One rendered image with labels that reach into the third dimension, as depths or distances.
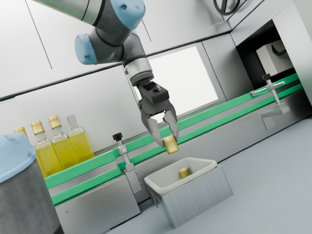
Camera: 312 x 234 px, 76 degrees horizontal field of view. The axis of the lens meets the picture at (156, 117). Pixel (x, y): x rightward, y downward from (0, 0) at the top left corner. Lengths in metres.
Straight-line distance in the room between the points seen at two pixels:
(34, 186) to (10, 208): 0.03
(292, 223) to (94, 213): 0.49
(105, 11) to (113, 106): 0.56
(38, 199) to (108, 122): 0.69
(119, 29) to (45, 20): 0.73
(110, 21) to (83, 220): 0.53
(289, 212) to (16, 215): 0.41
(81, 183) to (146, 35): 0.78
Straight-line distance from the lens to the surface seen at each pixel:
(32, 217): 0.26
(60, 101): 0.96
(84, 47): 0.53
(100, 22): 0.45
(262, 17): 1.18
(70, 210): 0.67
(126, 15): 0.43
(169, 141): 0.55
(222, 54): 1.25
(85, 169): 0.67
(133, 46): 0.60
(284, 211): 0.47
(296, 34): 1.08
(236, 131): 0.91
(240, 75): 1.26
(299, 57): 1.09
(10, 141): 0.27
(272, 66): 1.34
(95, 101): 0.94
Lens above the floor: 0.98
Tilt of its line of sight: 3 degrees up
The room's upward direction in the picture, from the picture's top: 22 degrees counter-clockwise
